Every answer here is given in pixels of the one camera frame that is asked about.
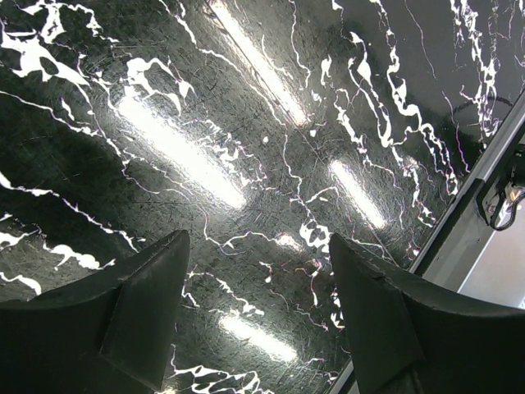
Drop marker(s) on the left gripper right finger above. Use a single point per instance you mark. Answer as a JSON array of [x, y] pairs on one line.
[[408, 335]]

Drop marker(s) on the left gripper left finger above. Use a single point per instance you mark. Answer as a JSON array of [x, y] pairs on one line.
[[109, 332]]

